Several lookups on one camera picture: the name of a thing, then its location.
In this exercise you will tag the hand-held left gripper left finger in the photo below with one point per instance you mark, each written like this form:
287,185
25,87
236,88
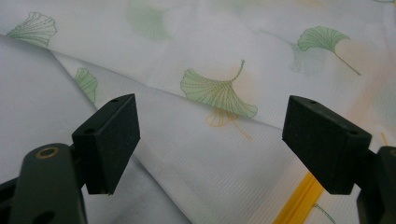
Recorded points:
107,140

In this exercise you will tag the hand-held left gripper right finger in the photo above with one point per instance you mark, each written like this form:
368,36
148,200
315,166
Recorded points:
327,146

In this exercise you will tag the white leaf-print mesh laundry bag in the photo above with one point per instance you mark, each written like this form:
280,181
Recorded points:
218,161

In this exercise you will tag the white table mat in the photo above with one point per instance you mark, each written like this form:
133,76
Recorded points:
31,93

